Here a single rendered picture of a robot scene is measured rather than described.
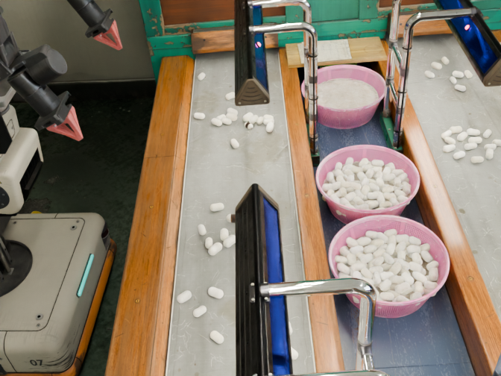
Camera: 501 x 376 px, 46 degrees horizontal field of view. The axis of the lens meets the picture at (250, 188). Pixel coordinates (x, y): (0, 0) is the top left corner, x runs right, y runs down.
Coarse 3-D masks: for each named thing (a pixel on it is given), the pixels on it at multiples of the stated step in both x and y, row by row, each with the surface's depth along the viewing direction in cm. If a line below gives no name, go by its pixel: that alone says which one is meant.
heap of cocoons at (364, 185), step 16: (352, 160) 165; (336, 176) 163; (352, 176) 160; (368, 176) 160; (384, 176) 159; (400, 176) 158; (336, 192) 157; (352, 192) 154; (368, 192) 155; (384, 192) 155; (400, 192) 154; (368, 208) 152; (384, 208) 150
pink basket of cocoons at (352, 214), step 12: (336, 156) 164; (348, 156) 166; (372, 156) 166; (384, 156) 164; (396, 156) 162; (324, 168) 162; (396, 168) 163; (408, 168) 159; (324, 192) 152; (336, 204) 149; (336, 216) 157; (348, 216) 152; (360, 216) 149
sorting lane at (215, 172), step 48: (192, 96) 196; (192, 144) 177; (240, 144) 175; (288, 144) 173; (192, 192) 160; (240, 192) 159; (288, 192) 157; (192, 240) 147; (288, 240) 145; (192, 288) 136; (192, 336) 126
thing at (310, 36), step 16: (256, 0) 159; (272, 0) 158; (288, 0) 158; (304, 0) 158; (304, 16) 161; (256, 32) 147; (272, 32) 148; (304, 32) 164; (304, 48) 168; (304, 64) 171; (304, 80) 175
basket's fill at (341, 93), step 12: (324, 84) 197; (336, 84) 197; (348, 84) 195; (360, 84) 195; (324, 96) 192; (336, 96) 191; (348, 96) 191; (360, 96) 190; (372, 96) 190; (336, 108) 187; (348, 108) 186
